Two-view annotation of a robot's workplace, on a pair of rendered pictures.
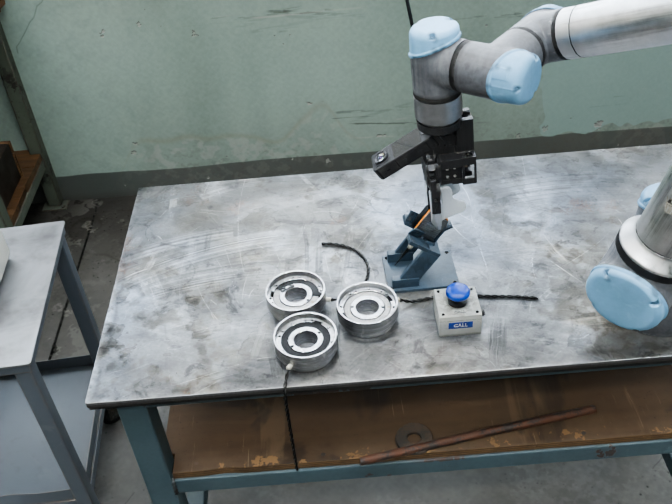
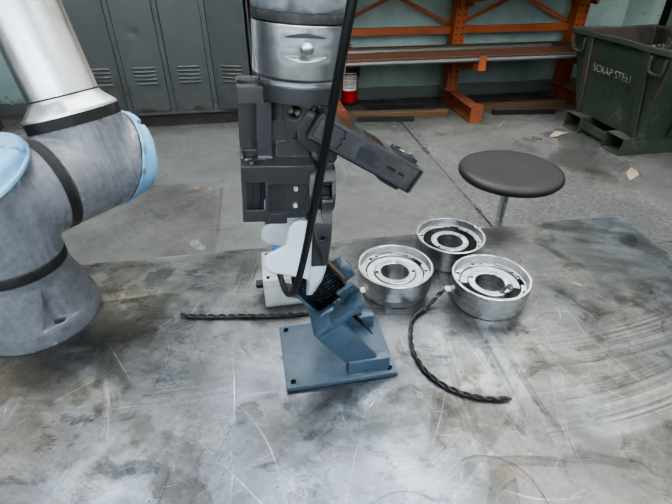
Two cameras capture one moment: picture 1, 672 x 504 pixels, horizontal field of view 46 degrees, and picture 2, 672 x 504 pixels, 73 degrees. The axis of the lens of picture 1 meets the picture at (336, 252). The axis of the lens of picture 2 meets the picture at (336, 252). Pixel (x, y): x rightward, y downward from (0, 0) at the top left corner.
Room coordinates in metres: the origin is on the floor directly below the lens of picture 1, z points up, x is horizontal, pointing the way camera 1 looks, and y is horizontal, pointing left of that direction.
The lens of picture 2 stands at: (1.48, -0.22, 1.21)
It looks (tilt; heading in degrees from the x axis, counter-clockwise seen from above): 34 degrees down; 170
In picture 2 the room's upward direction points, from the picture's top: straight up
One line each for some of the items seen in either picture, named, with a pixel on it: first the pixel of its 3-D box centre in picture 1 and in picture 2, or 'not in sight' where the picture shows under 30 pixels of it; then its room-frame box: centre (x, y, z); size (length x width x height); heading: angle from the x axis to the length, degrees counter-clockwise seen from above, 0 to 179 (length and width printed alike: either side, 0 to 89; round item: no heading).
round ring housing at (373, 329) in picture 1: (367, 310); (394, 276); (0.98, -0.04, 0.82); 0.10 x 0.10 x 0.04
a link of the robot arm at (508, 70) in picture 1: (501, 68); not in sight; (1.03, -0.26, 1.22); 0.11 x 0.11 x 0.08; 49
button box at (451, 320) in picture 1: (460, 310); (284, 275); (0.95, -0.20, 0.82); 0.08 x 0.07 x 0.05; 89
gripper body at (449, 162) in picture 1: (445, 147); (289, 148); (1.09, -0.19, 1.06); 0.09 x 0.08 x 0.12; 91
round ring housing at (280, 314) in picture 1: (296, 298); (488, 287); (1.02, 0.08, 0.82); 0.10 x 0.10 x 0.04
